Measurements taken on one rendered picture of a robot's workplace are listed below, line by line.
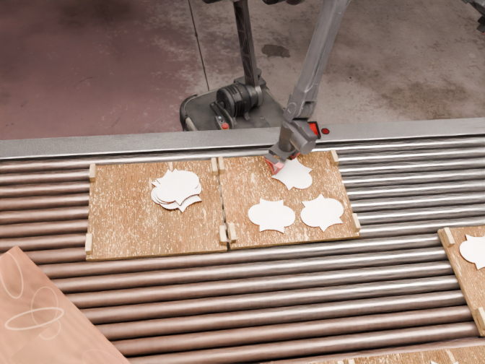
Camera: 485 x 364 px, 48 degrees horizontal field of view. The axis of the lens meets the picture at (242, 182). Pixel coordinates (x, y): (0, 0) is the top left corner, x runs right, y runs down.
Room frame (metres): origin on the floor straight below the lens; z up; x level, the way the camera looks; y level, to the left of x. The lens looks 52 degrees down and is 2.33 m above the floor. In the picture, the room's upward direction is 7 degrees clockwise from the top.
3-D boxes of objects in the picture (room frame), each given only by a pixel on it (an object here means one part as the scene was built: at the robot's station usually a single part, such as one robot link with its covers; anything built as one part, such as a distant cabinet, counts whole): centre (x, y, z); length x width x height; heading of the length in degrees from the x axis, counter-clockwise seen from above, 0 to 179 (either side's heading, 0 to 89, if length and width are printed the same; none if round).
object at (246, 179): (1.06, -0.14, 0.93); 0.41 x 0.35 x 0.02; 104
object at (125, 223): (0.96, 0.26, 0.93); 0.41 x 0.35 x 0.02; 103
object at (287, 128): (1.18, -0.13, 1.12); 0.07 x 0.06 x 0.07; 38
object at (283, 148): (1.18, -0.13, 1.06); 0.10 x 0.07 x 0.07; 144
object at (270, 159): (1.15, -0.11, 0.99); 0.07 x 0.07 x 0.09; 54
